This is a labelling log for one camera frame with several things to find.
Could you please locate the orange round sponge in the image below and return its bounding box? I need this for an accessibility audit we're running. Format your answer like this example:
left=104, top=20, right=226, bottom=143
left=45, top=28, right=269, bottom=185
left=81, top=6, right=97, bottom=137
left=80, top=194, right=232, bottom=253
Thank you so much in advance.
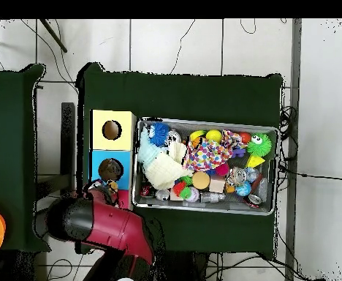
left=191, top=171, right=212, bottom=190

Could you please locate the cream waffle cloth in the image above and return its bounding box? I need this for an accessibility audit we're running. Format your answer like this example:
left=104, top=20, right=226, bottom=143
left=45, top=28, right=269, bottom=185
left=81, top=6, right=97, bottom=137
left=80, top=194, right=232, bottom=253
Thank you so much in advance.
left=142, top=142, right=194, bottom=190

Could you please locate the silver wire mesh bin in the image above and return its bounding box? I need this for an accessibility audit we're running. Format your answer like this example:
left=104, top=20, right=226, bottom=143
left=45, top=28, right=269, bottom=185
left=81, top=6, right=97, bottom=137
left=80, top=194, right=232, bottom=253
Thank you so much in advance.
left=131, top=116, right=279, bottom=217

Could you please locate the blue fuzzy toy with eyes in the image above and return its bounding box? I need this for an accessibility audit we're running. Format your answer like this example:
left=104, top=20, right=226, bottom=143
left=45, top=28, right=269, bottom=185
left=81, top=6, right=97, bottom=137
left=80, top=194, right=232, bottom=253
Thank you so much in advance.
left=148, top=121, right=171, bottom=147

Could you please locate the yellow cheese wedge toy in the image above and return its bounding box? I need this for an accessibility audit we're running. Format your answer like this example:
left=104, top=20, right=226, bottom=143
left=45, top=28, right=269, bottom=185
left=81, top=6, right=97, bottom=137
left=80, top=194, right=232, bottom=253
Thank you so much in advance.
left=245, top=154, right=266, bottom=168

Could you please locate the tan plush teddy bear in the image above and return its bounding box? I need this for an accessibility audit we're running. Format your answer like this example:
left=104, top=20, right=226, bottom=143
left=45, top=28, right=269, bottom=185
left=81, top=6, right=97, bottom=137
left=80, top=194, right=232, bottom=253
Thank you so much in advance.
left=105, top=179, right=120, bottom=195

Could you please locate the mint waffle cloth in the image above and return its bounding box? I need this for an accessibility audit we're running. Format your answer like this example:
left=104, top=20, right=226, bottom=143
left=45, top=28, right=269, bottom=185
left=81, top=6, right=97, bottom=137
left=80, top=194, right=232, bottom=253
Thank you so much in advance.
left=137, top=125, right=167, bottom=172

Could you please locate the dented silver can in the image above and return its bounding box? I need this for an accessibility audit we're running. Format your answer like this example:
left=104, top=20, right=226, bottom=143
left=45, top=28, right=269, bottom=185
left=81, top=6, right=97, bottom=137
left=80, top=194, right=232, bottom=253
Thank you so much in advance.
left=227, top=167, right=248, bottom=185

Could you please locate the green fuzzy toy with eyes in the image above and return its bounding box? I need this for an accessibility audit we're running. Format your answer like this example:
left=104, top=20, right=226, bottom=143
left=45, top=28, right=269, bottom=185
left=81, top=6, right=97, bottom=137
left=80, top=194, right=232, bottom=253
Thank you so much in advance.
left=246, top=132, right=273, bottom=157

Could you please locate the grey round stand base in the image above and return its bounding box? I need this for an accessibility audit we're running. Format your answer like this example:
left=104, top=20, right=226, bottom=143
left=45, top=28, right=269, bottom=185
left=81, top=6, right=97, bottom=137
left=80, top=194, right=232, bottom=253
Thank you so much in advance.
left=33, top=206, right=50, bottom=239

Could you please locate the wooden box with three holes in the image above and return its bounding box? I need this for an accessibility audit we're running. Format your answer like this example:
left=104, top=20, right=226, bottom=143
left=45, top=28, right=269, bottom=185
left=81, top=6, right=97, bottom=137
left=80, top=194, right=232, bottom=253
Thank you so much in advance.
left=86, top=108, right=137, bottom=211

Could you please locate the black tripod leg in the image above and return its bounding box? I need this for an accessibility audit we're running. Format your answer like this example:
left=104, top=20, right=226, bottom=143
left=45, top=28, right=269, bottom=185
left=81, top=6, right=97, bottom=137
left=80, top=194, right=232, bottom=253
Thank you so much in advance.
left=39, top=18, right=69, bottom=54

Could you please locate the dark green table cloth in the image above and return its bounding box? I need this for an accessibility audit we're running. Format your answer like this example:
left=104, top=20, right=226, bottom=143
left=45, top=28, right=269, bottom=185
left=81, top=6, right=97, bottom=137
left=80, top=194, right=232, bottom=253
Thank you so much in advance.
left=0, top=63, right=52, bottom=253
left=75, top=61, right=284, bottom=260

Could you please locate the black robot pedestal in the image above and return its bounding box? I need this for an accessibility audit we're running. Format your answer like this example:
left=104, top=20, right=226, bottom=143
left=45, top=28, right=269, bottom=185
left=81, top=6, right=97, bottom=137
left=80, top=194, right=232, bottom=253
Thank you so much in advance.
left=156, top=250, right=210, bottom=281

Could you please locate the black floor cable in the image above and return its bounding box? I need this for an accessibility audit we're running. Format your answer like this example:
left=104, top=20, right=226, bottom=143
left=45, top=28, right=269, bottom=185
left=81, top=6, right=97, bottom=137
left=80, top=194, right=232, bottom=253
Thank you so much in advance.
left=278, top=163, right=342, bottom=181

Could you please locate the black upright panel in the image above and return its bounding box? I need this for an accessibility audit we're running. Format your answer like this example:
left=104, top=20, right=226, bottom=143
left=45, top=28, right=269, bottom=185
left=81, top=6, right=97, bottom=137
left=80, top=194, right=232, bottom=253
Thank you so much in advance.
left=59, top=101, right=76, bottom=200

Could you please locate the smooth yellow plastic ball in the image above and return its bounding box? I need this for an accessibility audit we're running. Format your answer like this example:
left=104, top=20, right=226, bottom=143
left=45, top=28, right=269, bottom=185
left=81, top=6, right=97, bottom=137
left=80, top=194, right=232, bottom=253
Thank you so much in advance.
left=205, top=129, right=224, bottom=145

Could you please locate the colourful spotted cloth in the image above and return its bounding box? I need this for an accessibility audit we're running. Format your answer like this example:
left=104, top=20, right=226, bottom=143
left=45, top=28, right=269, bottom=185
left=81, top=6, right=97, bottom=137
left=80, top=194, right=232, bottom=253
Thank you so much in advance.
left=221, top=130, right=248, bottom=150
left=182, top=140, right=233, bottom=173

